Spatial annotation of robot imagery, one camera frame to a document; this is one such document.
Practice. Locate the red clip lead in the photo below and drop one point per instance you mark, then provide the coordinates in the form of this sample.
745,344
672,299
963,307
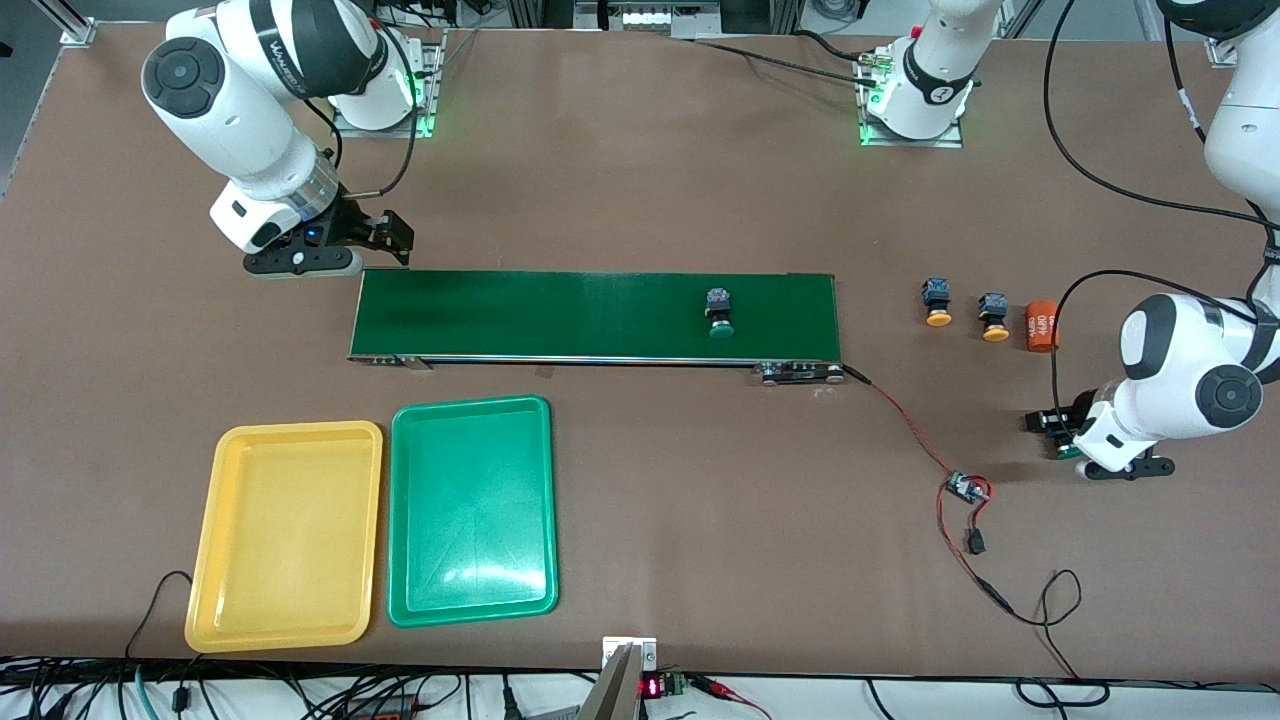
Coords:
728,690

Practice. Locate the green plastic tray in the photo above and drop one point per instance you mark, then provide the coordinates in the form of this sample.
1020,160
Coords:
470,510

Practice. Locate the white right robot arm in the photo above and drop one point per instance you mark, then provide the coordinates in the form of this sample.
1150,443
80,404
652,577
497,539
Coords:
230,110

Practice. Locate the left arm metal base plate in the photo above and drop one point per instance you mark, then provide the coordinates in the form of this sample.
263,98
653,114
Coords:
905,143

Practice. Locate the green conveyor belt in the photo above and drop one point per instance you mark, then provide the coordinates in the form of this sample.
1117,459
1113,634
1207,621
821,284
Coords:
560,315

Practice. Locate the yellow mushroom push button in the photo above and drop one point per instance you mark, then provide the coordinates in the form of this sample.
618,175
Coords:
937,303
994,317

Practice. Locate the yellow plastic tray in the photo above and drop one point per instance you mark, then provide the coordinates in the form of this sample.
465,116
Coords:
285,535

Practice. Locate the small conveyor controller board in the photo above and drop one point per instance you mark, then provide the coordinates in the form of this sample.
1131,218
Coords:
965,488

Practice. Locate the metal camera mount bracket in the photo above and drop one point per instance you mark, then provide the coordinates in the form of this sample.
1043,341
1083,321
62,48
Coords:
612,690

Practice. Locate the aluminium table corner bracket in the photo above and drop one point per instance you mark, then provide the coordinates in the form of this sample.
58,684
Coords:
1222,52
70,28

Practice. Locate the green mushroom push button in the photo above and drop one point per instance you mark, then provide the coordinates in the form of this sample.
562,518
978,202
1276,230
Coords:
1065,452
720,312

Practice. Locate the orange cylinder with white print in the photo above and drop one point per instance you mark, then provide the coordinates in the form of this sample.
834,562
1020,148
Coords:
1040,326

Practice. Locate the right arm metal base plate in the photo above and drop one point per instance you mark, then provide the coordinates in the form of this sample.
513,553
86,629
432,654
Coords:
436,90

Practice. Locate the red LED display module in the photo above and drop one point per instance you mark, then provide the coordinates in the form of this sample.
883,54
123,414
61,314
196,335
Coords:
652,687

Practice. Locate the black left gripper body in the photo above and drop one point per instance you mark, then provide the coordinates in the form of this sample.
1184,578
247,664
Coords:
1076,412

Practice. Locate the background electronics unit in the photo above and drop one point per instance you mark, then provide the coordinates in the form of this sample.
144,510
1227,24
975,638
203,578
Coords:
650,15

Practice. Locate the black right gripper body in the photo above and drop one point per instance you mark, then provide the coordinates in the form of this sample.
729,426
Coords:
347,222

